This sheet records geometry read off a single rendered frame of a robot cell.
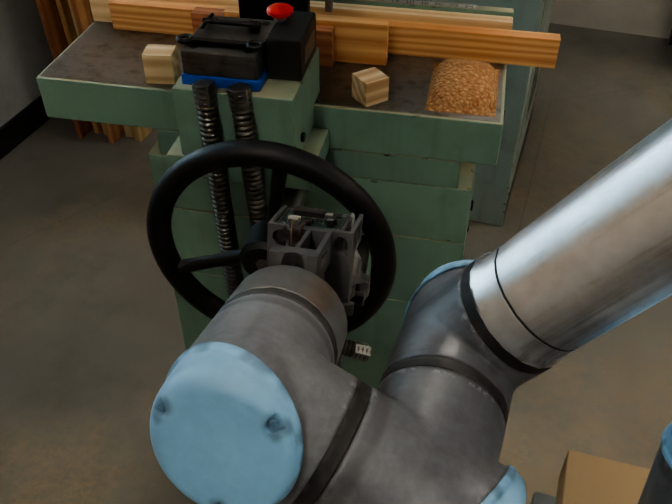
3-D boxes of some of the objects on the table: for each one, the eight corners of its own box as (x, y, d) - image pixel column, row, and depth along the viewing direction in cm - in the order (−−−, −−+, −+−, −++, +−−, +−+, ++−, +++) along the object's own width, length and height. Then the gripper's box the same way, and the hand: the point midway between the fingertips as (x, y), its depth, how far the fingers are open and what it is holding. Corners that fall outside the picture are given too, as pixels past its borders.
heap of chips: (424, 110, 92) (426, 89, 90) (434, 63, 101) (436, 43, 99) (495, 117, 91) (498, 96, 89) (499, 69, 100) (502, 49, 98)
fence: (99, 15, 113) (91, -21, 109) (103, 11, 114) (96, -26, 110) (507, 51, 104) (513, 12, 100) (508, 45, 105) (514, 7, 101)
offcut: (146, 83, 97) (141, 54, 94) (152, 72, 99) (147, 43, 97) (175, 84, 97) (171, 55, 94) (181, 73, 99) (176, 44, 96)
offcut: (373, 89, 96) (374, 66, 94) (388, 100, 94) (389, 76, 92) (351, 96, 94) (351, 73, 92) (365, 107, 92) (366, 84, 90)
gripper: (353, 263, 54) (388, 185, 74) (231, 247, 55) (298, 174, 75) (345, 368, 57) (381, 266, 77) (230, 351, 58) (294, 255, 78)
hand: (335, 251), depth 76 cm, fingers closed
